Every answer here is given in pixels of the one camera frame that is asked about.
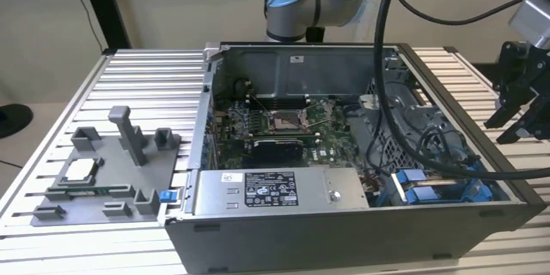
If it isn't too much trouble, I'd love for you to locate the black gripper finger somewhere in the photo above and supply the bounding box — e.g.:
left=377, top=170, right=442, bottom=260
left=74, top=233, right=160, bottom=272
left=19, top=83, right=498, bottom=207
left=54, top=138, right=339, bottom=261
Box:
left=497, top=94, right=550, bottom=144
left=483, top=91, right=537, bottom=129

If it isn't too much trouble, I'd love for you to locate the hard disk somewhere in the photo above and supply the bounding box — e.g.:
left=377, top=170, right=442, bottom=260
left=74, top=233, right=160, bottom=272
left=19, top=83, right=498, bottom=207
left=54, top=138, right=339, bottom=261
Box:
left=393, top=167, right=491, bottom=191
left=406, top=186, right=494, bottom=205

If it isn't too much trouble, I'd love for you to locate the grey perforated disk bay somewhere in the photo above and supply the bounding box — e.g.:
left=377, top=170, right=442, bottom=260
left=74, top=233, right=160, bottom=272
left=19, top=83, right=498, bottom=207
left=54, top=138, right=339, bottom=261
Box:
left=346, top=57, right=478, bottom=176

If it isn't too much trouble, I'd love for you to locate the green motherboard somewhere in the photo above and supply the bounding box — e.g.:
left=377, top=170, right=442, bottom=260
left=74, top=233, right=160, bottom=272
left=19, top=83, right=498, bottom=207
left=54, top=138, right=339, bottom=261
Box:
left=212, top=94, right=362, bottom=171

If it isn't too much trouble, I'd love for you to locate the metal socket cover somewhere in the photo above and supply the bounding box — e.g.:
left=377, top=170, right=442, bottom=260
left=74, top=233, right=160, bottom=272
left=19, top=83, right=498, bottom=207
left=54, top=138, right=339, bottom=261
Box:
left=303, top=101, right=337, bottom=128

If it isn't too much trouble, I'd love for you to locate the CPU socket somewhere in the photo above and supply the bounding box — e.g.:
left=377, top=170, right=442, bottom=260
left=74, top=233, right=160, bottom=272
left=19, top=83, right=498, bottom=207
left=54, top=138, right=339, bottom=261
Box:
left=266, top=110, right=309, bottom=134

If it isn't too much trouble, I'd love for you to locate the black graphics card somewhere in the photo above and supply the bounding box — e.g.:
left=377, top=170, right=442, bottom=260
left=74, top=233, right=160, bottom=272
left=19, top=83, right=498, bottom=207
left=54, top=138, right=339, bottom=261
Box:
left=251, top=138, right=305, bottom=162

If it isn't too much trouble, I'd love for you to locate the open dark grey PC case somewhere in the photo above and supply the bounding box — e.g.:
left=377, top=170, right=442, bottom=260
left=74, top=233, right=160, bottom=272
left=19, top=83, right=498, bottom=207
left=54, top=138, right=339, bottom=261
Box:
left=164, top=41, right=549, bottom=274

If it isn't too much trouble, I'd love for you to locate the silver power supply unit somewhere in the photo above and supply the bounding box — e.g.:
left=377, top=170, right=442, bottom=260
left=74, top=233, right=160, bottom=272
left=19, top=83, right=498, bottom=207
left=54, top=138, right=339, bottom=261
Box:
left=192, top=167, right=370, bottom=216

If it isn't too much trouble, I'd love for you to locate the blue case latch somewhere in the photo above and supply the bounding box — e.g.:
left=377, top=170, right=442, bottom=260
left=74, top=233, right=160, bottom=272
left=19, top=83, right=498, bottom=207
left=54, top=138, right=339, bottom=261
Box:
left=158, top=190, right=180, bottom=204

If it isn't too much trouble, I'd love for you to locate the grey plastic parts rack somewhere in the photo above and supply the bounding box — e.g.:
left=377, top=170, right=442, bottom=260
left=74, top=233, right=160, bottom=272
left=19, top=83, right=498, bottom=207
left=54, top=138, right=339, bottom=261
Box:
left=30, top=105, right=182, bottom=227

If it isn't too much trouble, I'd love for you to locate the green RAM stick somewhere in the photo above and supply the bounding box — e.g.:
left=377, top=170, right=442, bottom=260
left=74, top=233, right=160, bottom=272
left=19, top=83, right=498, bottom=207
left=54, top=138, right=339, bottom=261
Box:
left=50, top=185, right=130, bottom=194

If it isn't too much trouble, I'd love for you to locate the silver CPU chip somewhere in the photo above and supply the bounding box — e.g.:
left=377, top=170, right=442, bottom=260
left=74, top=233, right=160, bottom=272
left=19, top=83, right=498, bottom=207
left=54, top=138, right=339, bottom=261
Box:
left=62, top=160, right=96, bottom=182

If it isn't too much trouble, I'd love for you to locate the black round base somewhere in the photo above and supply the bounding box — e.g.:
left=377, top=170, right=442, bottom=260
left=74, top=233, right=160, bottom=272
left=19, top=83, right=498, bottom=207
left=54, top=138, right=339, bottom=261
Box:
left=0, top=103, right=35, bottom=138

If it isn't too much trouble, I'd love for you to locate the black camera cable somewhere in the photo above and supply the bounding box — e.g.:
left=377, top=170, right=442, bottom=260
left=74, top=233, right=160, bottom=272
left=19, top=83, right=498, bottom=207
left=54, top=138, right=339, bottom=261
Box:
left=393, top=0, right=550, bottom=26

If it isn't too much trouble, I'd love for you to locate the long black robot cable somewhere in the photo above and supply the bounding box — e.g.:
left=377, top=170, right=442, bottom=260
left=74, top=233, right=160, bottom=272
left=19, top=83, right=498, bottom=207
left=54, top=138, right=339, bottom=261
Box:
left=373, top=0, right=550, bottom=181

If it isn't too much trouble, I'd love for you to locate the black case wire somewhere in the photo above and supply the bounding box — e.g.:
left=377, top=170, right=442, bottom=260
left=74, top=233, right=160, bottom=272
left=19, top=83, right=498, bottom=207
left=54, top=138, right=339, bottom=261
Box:
left=365, top=94, right=390, bottom=175

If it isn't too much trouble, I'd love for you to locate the red wire bundle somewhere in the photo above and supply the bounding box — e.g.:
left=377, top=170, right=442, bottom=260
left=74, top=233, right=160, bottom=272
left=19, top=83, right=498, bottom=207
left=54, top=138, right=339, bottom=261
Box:
left=361, top=173, right=382, bottom=195

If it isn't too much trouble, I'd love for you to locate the black cable clamp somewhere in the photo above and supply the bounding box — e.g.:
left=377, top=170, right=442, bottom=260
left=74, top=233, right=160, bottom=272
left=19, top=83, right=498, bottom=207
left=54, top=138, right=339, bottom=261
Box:
left=306, top=26, right=326, bottom=43

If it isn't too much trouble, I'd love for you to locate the black metal frame post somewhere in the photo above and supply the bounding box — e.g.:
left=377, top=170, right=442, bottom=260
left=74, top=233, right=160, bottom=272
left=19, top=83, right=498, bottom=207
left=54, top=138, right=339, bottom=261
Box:
left=75, top=0, right=132, bottom=50

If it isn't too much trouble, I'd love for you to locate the thin black wall cable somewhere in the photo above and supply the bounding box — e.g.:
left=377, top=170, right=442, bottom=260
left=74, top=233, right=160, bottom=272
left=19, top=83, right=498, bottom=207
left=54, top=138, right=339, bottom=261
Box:
left=64, top=0, right=106, bottom=51

